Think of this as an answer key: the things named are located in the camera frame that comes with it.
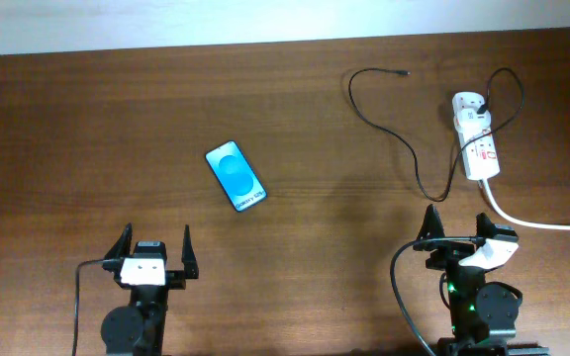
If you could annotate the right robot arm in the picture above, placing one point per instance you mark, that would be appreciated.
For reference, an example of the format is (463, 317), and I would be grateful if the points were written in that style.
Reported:
(483, 314)

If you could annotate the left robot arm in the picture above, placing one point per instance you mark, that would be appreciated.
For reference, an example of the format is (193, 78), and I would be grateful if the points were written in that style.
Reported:
(137, 328)

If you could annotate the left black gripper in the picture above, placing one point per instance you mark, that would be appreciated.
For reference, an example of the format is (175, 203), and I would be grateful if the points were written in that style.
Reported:
(176, 278)

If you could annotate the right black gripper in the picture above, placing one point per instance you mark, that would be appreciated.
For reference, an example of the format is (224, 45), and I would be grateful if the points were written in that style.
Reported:
(451, 255)

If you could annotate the white power strip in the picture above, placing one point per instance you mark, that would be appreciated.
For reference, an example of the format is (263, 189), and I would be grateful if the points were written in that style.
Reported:
(478, 149)

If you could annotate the blue screen Samsung smartphone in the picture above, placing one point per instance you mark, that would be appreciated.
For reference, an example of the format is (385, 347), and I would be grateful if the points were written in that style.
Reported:
(236, 176)

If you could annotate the white USB charger plug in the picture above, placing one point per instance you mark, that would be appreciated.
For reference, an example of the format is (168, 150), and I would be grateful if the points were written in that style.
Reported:
(468, 120)

